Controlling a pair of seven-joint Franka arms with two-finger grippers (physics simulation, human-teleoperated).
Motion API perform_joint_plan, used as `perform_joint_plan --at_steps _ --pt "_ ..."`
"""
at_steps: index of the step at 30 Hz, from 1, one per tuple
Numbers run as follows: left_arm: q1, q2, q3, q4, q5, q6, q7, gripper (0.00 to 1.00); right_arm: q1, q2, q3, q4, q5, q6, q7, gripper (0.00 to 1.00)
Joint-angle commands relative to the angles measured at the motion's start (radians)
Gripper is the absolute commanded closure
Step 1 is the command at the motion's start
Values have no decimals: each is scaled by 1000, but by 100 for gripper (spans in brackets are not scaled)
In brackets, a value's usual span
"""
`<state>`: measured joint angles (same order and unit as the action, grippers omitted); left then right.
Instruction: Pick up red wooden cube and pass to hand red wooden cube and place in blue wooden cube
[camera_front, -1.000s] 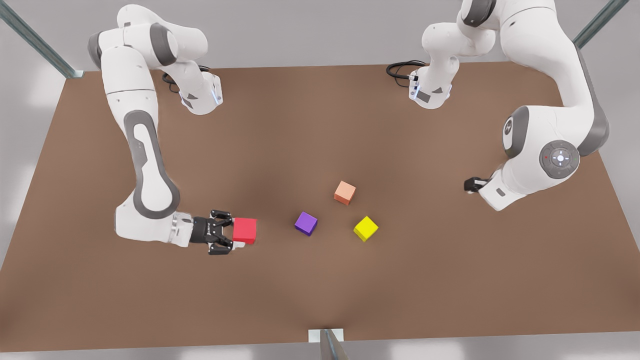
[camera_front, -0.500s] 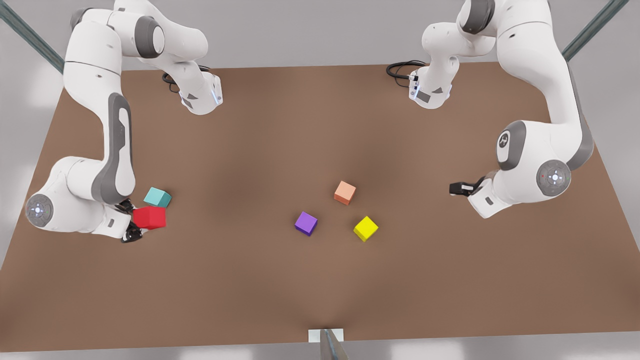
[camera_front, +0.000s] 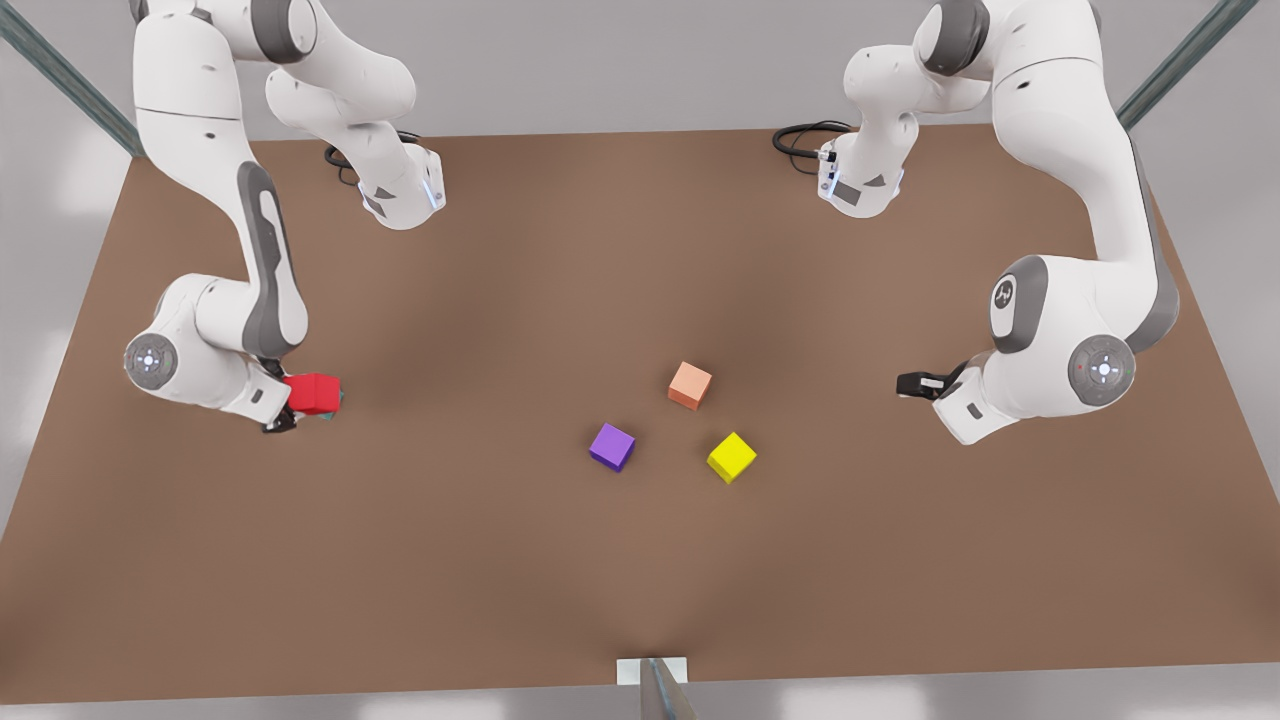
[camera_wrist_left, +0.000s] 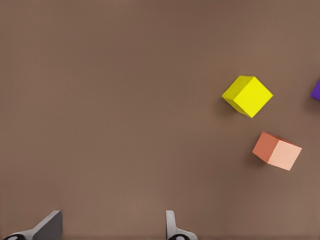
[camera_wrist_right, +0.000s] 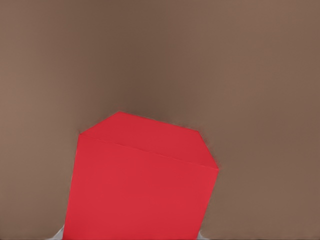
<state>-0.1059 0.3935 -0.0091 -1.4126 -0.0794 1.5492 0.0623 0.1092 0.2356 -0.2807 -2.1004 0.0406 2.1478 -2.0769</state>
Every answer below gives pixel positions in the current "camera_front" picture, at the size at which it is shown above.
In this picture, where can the red wooden cube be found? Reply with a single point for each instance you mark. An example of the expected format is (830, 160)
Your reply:
(313, 394)

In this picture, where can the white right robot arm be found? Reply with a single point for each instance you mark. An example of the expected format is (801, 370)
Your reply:
(190, 120)

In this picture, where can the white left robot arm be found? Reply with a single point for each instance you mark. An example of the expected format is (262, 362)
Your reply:
(1060, 100)

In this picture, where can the blue wooden cube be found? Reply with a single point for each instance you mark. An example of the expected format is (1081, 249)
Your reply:
(334, 407)

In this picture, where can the yellow wooden cube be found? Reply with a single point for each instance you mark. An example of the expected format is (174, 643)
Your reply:
(732, 458)

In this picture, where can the orange wooden cube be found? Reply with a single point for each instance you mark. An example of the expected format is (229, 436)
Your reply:
(690, 386)

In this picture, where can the purple wooden cube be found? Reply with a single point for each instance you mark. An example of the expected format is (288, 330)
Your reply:
(612, 447)

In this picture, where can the silver frame post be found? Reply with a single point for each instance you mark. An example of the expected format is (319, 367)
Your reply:
(1180, 60)
(70, 75)
(662, 690)

